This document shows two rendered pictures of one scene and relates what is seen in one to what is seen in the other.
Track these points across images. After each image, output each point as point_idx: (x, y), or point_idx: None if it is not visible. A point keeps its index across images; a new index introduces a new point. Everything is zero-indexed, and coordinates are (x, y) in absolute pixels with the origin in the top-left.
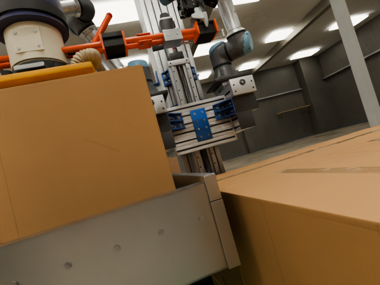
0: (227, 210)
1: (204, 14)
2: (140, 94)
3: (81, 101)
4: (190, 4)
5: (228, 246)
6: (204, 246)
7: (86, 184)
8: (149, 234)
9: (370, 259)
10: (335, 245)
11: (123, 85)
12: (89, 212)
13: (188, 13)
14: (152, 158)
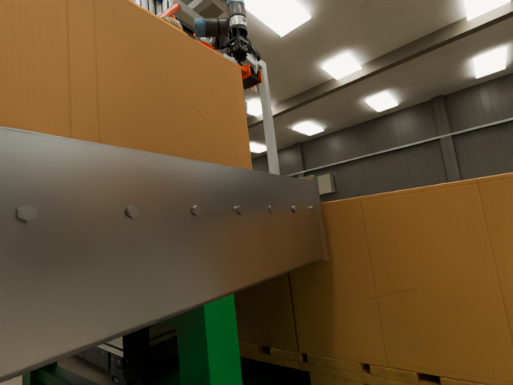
0: None
1: (256, 62)
2: (238, 92)
3: (192, 65)
4: (244, 47)
5: (324, 240)
6: (314, 234)
7: (187, 154)
8: (287, 207)
9: (467, 202)
10: (440, 205)
11: (227, 74)
12: None
13: (237, 53)
14: (242, 156)
